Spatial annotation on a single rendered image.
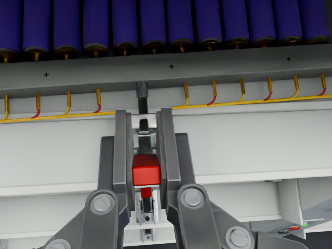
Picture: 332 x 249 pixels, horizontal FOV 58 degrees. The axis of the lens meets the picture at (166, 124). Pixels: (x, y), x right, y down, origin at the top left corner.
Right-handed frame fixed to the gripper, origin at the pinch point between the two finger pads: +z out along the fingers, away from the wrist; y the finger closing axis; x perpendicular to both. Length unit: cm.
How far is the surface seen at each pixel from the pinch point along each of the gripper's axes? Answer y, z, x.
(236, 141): 6.8, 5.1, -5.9
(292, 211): 17.7, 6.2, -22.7
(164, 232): 3.1, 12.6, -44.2
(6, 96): -9.1, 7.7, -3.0
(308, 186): 18.0, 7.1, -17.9
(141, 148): -0.3, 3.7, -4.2
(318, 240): 40, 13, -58
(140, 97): -0.1, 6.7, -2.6
